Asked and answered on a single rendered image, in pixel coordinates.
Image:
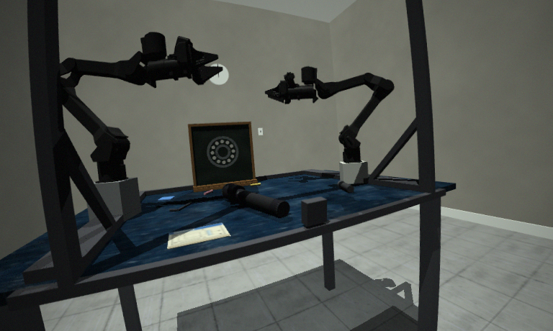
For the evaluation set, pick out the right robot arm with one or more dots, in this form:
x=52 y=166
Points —
x=383 y=88

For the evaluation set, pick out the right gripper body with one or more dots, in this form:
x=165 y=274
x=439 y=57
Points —
x=294 y=92

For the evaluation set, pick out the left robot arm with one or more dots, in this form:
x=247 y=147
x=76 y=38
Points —
x=111 y=140

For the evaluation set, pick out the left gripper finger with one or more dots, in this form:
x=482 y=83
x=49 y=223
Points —
x=198 y=58
x=209 y=71

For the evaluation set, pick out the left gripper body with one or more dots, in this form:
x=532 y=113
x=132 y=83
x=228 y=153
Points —
x=175 y=71

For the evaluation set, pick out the black metal support frame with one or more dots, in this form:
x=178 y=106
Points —
x=52 y=141

